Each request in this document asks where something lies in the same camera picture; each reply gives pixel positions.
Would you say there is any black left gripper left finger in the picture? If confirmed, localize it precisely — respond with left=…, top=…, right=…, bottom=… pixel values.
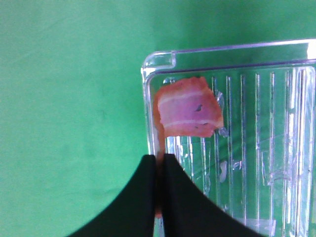
left=70, top=155, right=156, bottom=237

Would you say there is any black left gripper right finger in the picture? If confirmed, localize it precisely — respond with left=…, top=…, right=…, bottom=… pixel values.
left=161, top=154, right=260, bottom=237

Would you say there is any toy bacon strip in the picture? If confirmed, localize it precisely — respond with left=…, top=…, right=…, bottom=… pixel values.
left=153, top=76, right=224, bottom=219

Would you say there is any left clear plastic tray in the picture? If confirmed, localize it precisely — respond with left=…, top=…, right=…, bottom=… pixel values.
left=141, top=39, right=316, bottom=237

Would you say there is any green tablecloth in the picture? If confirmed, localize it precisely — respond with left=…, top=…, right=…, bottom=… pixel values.
left=0, top=0, right=316, bottom=237

